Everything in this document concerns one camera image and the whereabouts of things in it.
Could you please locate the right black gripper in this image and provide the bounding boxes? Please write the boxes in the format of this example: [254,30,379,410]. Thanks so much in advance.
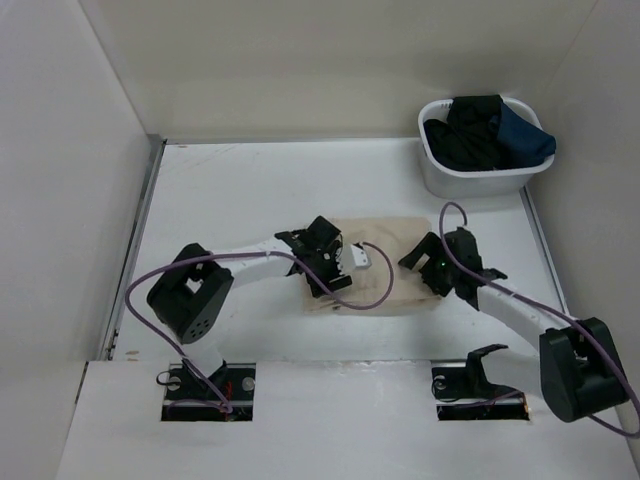
[398,232,459,297]

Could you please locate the beige trousers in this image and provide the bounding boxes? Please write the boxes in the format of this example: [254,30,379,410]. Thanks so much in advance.
[331,216,441,316]

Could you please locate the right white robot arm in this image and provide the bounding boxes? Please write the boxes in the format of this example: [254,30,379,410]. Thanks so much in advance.
[399,227,639,423]

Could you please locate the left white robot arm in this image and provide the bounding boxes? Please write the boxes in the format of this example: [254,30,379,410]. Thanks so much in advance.
[146,216,352,399]

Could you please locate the white laundry basket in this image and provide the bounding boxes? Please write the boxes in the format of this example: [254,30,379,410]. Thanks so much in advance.
[417,96,555,199]

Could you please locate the black garment in basket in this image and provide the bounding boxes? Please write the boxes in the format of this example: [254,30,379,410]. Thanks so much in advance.
[423,95,510,172]

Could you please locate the navy blue garment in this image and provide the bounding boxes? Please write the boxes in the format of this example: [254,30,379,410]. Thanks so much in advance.
[489,101,557,169]

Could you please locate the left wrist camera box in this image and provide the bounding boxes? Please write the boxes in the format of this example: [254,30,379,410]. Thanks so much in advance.
[336,243,372,275]

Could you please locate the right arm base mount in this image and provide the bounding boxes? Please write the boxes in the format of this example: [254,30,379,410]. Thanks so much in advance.
[431,344,529,421]

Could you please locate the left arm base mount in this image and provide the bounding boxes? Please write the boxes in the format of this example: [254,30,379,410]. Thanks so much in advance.
[156,363,257,423]

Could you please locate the aluminium table edge rail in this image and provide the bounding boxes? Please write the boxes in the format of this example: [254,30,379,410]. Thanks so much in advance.
[97,134,166,361]

